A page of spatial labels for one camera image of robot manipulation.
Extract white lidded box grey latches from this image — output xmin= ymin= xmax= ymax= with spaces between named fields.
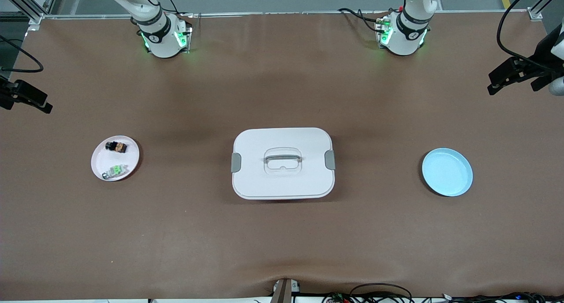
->
xmin=231 ymin=127 xmax=336 ymax=200

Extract pink round plate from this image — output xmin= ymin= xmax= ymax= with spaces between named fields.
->
xmin=91 ymin=135 xmax=141 ymax=182

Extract light blue round plate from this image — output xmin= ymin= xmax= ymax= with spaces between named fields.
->
xmin=422 ymin=148 xmax=474 ymax=197

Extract brown table mat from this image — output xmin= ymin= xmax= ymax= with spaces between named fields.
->
xmin=0 ymin=11 xmax=564 ymax=301

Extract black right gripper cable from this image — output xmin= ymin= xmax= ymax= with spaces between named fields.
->
xmin=0 ymin=34 xmax=44 ymax=73

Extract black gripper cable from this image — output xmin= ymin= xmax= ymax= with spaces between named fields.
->
xmin=0 ymin=34 xmax=44 ymax=73
xmin=497 ymin=0 xmax=549 ymax=70

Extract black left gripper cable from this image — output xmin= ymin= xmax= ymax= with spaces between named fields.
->
xmin=497 ymin=0 xmax=549 ymax=70

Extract green push-button switch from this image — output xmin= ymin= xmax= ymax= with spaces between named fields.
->
xmin=102 ymin=164 xmax=129 ymax=181

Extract black left arm base cable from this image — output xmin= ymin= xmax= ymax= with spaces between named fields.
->
xmin=338 ymin=7 xmax=390 ymax=34

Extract black flat cable bundle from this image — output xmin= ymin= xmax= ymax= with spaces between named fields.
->
xmin=441 ymin=291 xmax=564 ymax=303

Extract black cable bundle with loop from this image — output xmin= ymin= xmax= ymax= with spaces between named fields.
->
xmin=322 ymin=283 xmax=415 ymax=303

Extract camera mount post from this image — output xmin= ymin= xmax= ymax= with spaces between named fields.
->
xmin=270 ymin=278 xmax=301 ymax=303

